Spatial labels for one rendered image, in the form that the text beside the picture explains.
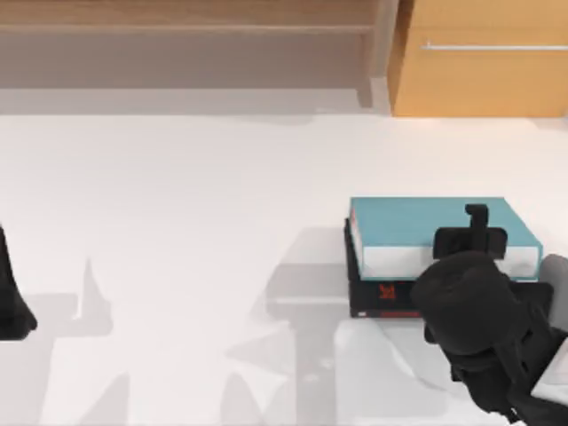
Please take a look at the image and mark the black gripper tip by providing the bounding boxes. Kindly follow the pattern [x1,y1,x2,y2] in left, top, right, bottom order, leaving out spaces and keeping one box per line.
[0,225,39,343]

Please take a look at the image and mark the wooden open shelf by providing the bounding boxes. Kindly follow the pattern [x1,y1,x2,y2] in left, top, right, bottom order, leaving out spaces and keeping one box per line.
[0,0,400,110]

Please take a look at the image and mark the wooden cupboard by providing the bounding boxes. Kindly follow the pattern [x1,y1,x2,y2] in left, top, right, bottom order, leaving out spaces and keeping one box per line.
[386,0,568,119]

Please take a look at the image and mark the black book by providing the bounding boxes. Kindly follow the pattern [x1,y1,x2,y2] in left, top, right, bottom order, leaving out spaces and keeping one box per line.
[343,217,556,320]

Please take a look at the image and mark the pale grey rounded box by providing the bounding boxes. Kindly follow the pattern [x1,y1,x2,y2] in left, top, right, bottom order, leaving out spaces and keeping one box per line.
[538,253,568,335]

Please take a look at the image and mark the long metal handle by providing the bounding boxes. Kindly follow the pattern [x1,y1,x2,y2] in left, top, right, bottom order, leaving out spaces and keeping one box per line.
[421,41,568,52]

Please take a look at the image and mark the teal book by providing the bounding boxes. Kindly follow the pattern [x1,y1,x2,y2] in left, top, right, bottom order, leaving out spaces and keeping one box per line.
[349,196,544,282]

